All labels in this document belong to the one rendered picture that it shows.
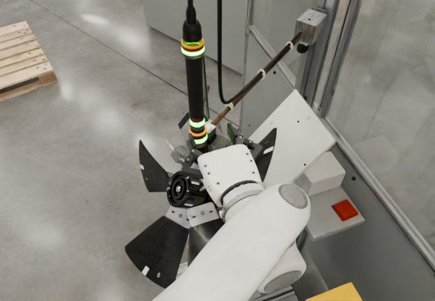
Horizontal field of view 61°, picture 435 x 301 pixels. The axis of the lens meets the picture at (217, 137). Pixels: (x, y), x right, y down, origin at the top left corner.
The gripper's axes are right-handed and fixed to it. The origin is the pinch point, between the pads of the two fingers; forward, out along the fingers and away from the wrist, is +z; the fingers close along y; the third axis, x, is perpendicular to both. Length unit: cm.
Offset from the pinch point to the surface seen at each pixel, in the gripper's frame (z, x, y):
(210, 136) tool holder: 10.7, -11.7, 3.2
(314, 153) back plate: 12, -35, 39
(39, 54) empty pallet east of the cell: 290, -146, -73
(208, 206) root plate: 13.0, -46.1, 2.6
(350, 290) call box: -23, -58, 35
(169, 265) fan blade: 8, -67, -13
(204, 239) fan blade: 2.8, -46.9, -2.2
